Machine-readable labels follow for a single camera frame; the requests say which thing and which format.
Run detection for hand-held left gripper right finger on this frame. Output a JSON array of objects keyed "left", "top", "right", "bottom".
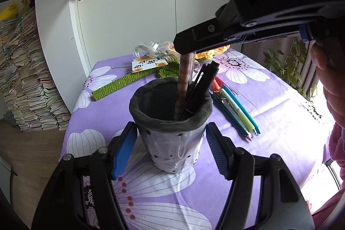
[{"left": 205, "top": 122, "right": 316, "bottom": 230}]

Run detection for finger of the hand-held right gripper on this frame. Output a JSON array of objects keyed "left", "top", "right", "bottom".
[{"left": 173, "top": 18, "right": 300, "bottom": 55}]

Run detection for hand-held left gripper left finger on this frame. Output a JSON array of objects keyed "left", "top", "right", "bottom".
[{"left": 31, "top": 122, "right": 138, "bottom": 230}]

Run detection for white dotted pen holder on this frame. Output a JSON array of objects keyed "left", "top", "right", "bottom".
[{"left": 129, "top": 77, "right": 213, "bottom": 173}]

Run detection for orange red pen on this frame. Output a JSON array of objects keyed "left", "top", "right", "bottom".
[{"left": 212, "top": 76, "right": 227, "bottom": 92}]

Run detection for brown striped pen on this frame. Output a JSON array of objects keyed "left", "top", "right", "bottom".
[{"left": 174, "top": 53, "right": 195, "bottom": 120}]

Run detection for person's right hand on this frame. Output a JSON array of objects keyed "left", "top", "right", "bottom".
[{"left": 310, "top": 42, "right": 345, "bottom": 128}]

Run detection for green pencil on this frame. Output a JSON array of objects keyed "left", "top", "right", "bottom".
[{"left": 211, "top": 92, "right": 253, "bottom": 142}]

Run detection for black pen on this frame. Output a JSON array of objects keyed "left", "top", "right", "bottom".
[
  {"left": 186, "top": 65, "right": 209, "bottom": 102},
  {"left": 180, "top": 60, "right": 220, "bottom": 120}
]

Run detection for light green pen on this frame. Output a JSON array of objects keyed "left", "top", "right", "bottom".
[{"left": 219, "top": 88, "right": 257, "bottom": 137}]

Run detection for blue pen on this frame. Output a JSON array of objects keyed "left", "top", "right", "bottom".
[{"left": 222, "top": 84, "right": 261, "bottom": 135}]

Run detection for white sheer ribbon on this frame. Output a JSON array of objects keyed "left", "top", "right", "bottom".
[{"left": 132, "top": 40, "right": 180, "bottom": 62}]

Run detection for white sunflower gift tag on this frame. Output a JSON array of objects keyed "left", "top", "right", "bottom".
[{"left": 131, "top": 58, "right": 169, "bottom": 74}]

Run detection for green potted plant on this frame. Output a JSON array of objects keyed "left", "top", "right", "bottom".
[{"left": 263, "top": 39, "right": 319, "bottom": 102}]

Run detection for crochet sunflower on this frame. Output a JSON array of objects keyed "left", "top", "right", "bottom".
[{"left": 92, "top": 44, "right": 231, "bottom": 101}]

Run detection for white cabinet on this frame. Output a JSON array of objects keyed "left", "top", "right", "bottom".
[{"left": 35, "top": 0, "right": 243, "bottom": 114}]

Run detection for purple floral tablecloth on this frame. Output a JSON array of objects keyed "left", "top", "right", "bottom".
[{"left": 60, "top": 48, "right": 337, "bottom": 230}]

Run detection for pink clothing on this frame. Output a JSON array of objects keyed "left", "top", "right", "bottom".
[{"left": 310, "top": 188, "right": 345, "bottom": 229}]

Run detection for tall pile of papers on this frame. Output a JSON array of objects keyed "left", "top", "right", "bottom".
[{"left": 0, "top": 7, "right": 71, "bottom": 131}]

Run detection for yellow plush toy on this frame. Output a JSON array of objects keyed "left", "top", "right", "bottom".
[{"left": 0, "top": 3, "right": 19, "bottom": 21}]

